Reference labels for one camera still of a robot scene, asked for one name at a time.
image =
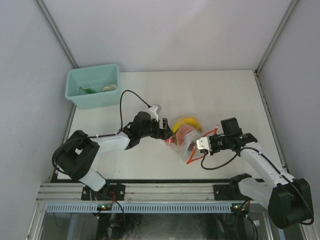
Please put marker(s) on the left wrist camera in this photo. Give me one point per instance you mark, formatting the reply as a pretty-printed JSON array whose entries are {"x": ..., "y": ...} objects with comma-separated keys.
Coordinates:
[{"x": 154, "y": 111}]

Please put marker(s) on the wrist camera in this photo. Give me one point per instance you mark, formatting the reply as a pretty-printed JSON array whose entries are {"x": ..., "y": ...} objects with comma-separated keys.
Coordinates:
[
  {"x": 154, "y": 111},
  {"x": 204, "y": 144}
]

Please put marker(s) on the green fake chili pepper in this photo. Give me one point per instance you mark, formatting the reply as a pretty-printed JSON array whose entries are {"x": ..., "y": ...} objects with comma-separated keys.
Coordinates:
[{"x": 88, "y": 90}]

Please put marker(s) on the clear zip top bag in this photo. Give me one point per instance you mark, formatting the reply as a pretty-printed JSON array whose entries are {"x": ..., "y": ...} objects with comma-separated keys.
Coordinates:
[{"x": 191, "y": 156}]

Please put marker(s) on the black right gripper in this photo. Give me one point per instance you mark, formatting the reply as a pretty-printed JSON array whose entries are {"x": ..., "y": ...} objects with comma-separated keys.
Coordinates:
[{"x": 213, "y": 151}]

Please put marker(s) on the yellow fake banana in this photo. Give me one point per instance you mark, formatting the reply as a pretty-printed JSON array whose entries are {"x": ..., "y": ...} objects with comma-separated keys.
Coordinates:
[{"x": 187, "y": 120}]

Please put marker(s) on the aluminium frame rail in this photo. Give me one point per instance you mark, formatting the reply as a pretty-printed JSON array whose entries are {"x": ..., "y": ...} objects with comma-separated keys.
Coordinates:
[{"x": 135, "y": 192}]

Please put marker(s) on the red fake watermelon slice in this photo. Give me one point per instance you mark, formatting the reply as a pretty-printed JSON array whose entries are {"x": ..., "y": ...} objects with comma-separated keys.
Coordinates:
[{"x": 182, "y": 132}]

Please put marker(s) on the blue slotted cable duct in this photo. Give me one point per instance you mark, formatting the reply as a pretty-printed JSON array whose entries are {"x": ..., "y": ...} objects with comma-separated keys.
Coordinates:
[{"x": 145, "y": 208}]

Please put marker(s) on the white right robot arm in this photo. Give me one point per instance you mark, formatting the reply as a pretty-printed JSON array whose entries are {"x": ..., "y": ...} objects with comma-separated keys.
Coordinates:
[{"x": 288, "y": 200}]

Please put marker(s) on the red fake chili pepper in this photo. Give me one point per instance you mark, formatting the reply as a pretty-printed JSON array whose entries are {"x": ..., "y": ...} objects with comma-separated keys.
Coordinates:
[{"x": 171, "y": 140}]

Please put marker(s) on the teal plastic bin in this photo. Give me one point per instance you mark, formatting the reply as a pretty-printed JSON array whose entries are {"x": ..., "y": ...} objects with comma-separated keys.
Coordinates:
[{"x": 95, "y": 78}]

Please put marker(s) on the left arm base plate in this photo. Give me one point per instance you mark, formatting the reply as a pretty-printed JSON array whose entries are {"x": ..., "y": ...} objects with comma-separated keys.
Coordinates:
[{"x": 111, "y": 191}]

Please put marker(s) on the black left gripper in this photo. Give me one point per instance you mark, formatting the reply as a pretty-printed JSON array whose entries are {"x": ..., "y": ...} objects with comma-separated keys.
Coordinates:
[{"x": 164, "y": 133}]

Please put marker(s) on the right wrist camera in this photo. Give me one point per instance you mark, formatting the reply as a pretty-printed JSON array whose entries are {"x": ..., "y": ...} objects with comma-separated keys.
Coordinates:
[{"x": 204, "y": 144}]

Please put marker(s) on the dark red fake fruit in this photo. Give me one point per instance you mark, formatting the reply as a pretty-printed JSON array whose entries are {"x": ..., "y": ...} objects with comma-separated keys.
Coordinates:
[{"x": 192, "y": 146}]

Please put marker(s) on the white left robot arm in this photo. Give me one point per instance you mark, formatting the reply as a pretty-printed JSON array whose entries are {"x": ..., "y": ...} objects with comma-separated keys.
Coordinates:
[{"x": 75, "y": 157}]

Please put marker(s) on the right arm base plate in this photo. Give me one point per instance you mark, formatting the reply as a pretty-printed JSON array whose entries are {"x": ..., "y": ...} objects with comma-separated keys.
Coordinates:
[{"x": 223, "y": 192}]

